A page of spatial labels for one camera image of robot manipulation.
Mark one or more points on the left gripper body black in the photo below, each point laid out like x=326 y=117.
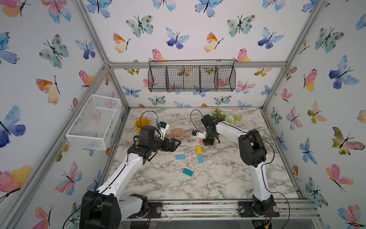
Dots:
x=163 y=145

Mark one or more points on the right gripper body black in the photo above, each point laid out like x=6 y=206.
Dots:
x=208 y=133

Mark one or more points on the yellow building block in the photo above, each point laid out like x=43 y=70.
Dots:
x=199 y=150

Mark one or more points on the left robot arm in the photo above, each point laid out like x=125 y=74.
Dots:
x=123 y=180

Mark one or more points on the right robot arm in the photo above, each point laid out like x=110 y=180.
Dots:
x=253 y=153

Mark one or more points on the light blue building block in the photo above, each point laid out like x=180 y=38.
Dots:
x=180 y=157

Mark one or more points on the teal building block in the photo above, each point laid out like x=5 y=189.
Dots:
x=187 y=172

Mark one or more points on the white pot artificial flowers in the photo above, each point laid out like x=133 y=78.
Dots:
x=231 y=119

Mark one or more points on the beige plastic slotted scoop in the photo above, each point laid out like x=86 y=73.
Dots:
x=179 y=133

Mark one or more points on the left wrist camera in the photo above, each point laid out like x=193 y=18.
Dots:
x=163 y=127

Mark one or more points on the black wire wall basket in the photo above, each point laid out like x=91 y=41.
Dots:
x=191 y=76

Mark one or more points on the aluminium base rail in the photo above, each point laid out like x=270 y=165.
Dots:
x=223 y=209

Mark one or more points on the white mesh wall basket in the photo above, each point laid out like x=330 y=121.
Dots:
x=94 y=125

